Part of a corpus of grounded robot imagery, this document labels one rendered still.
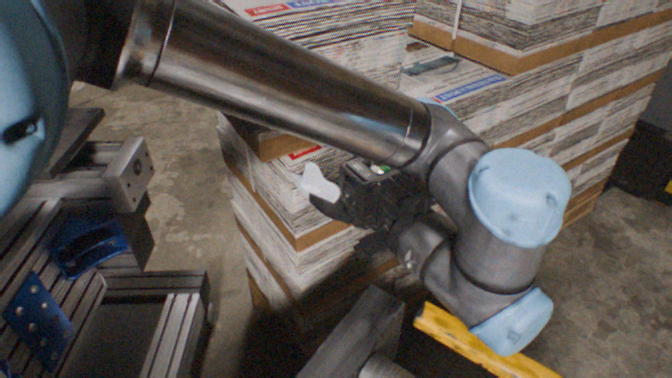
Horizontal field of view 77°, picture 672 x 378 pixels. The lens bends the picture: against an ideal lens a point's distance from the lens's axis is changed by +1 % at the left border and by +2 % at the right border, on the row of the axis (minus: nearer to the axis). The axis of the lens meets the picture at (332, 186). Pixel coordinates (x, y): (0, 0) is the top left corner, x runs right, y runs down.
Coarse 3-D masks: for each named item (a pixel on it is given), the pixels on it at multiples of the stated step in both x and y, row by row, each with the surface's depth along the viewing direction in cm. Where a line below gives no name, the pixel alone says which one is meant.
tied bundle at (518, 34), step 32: (416, 0) 110; (448, 0) 102; (480, 0) 95; (512, 0) 88; (544, 0) 86; (576, 0) 93; (480, 32) 98; (512, 32) 91; (544, 32) 92; (576, 32) 99
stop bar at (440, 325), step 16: (432, 304) 49; (416, 320) 47; (432, 320) 47; (448, 320) 47; (432, 336) 47; (448, 336) 46; (464, 336) 45; (464, 352) 45; (480, 352) 44; (496, 368) 43; (512, 368) 43; (528, 368) 43; (544, 368) 43
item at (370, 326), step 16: (368, 288) 53; (368, 304) 51; (384, 304) 51; (400, 304) 51; (352, 320) 49; (368, 320) 49; (384, 320) 49; (400, 320) 52; (336, 336) 48; (352, 336) 48; (368, 336) 48; (384, 336) 48; (320, 352) 46; (336, 352) 46; (352, 352) 46; (368, 352) 46; (384, 352) 52; (304, 368) 45; (320, 368) 45; (336, 368) 45; (352, 368) 45
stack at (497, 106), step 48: (432, 48) 109; (624, 48) 120; (432, 96) 88; (480, 96) 91; (528, 96) 104; (576, 96) 117; (240, 144) 91; (528, 144) 115; (576, 144) 136; (240, 192) 104; (288, 192) 75; (336, 240) 88; (288, 288) 100; (336, 288) 99; (384, 288) 114
